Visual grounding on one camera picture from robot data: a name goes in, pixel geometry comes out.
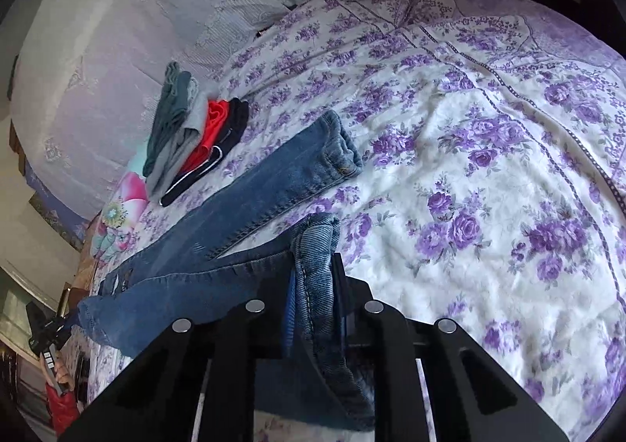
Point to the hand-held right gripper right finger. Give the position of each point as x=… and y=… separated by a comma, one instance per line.
x=349, y=324

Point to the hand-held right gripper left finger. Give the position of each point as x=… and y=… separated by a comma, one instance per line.
x=288, y=324

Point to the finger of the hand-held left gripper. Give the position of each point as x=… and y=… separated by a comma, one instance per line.
x=71, y=321

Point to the blue denim pants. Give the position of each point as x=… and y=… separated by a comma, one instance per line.
x=220, y=246

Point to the person's left hand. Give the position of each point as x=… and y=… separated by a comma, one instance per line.
x=63, y=373

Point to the folded pink floral quilt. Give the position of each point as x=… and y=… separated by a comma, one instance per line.
x=120, y=222

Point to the blue patterned cloth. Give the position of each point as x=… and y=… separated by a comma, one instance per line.
x=54, y=207

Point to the folded navy garment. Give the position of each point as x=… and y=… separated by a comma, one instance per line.
x=230, y=133

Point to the folded grey garment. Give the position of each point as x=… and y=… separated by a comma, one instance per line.
x=183, y=148

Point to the folded red garment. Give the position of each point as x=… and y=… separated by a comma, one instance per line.
x=210, y=133

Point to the purple floral bedspread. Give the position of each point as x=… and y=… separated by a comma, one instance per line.
x=464, y=153

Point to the folded teal garment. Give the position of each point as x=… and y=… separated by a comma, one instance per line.
x=168, y=124

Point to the white lace cloth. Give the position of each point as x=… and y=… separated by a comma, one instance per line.
x=107, y=55

